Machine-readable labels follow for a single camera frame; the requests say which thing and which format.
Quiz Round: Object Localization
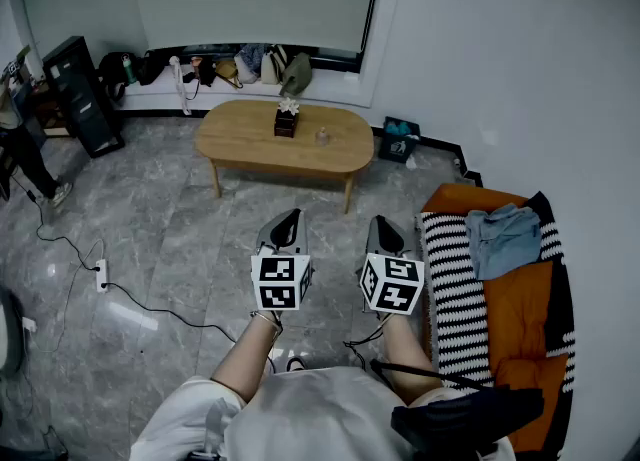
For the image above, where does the thin silver wrist band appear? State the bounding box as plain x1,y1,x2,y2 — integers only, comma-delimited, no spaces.
248,309,285,334

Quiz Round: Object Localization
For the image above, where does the blue denim garment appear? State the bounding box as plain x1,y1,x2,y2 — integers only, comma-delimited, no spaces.
464,203,544,282

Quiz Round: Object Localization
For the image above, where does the black backpack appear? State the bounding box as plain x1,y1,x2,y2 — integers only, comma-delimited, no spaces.
97,51,139,103

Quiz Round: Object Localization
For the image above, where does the person's white shirt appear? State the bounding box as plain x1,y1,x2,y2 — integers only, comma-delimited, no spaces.
128,366,516,461

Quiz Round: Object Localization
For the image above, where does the black white striped blanket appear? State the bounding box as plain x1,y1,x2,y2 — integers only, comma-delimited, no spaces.
416,191,577,396

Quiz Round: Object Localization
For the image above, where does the dark blue waste bin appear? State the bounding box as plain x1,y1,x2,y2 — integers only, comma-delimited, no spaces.
377,116,423,165

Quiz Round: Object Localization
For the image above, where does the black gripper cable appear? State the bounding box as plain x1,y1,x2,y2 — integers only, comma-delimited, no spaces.
343,321,389,373

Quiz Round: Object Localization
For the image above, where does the person's left forearm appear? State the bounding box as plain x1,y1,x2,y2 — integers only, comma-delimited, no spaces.
210,309,284,403

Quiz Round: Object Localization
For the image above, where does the person's right forearm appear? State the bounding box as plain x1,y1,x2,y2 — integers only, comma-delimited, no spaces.
377,315,444,406

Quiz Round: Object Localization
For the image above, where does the wooden coffee table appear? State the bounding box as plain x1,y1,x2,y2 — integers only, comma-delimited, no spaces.
194,99,375,215

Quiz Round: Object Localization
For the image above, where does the dark wooden tissue box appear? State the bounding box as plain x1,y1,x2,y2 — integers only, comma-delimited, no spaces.
273,107,300,139

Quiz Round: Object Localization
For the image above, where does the grey white floor appliance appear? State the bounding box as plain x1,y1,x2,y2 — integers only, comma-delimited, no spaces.
0,287,27,381

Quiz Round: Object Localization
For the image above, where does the green shoulder bag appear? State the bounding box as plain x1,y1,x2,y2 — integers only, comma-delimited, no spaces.
278,51,314,98

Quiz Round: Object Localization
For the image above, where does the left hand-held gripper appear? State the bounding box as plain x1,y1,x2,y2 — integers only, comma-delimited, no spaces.
249,208,315,313

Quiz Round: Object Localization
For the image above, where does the black floor cable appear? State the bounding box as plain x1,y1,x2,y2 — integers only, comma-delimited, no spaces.
9,168,101,271
102,280,237,343

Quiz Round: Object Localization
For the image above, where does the orange sofa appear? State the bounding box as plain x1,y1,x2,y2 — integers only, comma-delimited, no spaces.
419,182,576,455

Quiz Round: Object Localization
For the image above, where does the black cabinet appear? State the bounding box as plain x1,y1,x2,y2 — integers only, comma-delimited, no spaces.
41,35,127,160

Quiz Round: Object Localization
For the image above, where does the yellow bag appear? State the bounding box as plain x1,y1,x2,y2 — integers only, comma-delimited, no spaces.
214,58,244,90

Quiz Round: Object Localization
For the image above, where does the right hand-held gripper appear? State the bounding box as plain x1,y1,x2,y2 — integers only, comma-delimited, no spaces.
358,214,427,318

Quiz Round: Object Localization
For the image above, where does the dark handbag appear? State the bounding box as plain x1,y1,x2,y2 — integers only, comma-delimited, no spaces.
136,50,167,87

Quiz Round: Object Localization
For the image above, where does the patterned blue white bag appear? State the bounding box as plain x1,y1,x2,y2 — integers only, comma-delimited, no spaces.
234,43,269,85

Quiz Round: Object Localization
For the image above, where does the white fabric strap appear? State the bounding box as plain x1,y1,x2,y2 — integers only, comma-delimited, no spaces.
168,54,194,116

